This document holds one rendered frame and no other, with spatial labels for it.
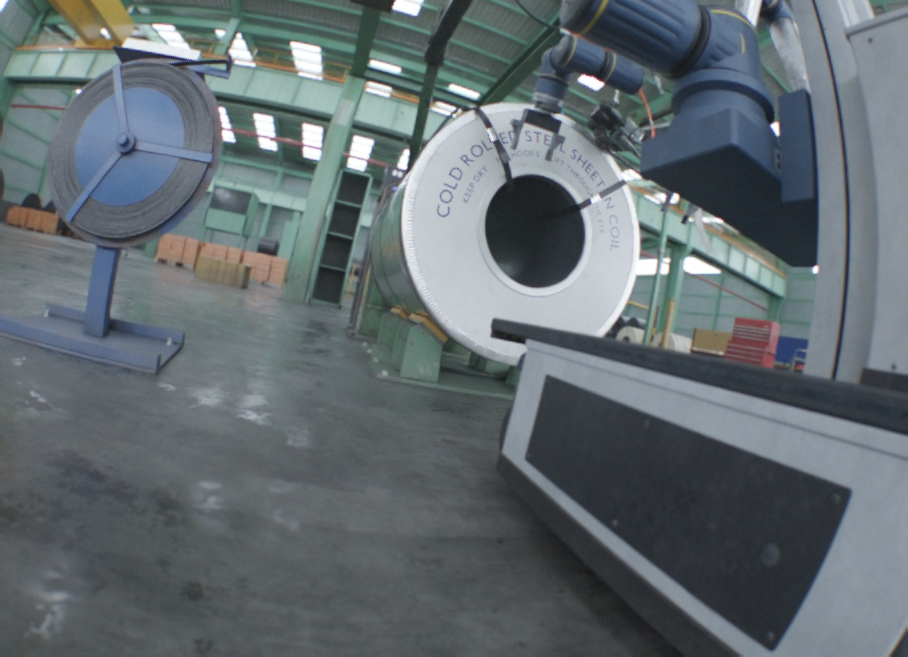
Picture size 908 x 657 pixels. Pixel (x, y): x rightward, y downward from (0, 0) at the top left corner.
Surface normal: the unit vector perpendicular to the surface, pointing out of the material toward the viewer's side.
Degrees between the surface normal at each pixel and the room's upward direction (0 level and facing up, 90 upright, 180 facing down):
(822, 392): 90
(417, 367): 90
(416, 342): 90
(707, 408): 90
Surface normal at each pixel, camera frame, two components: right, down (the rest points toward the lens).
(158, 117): 0.46, 0.11
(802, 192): -0.94, -0.21
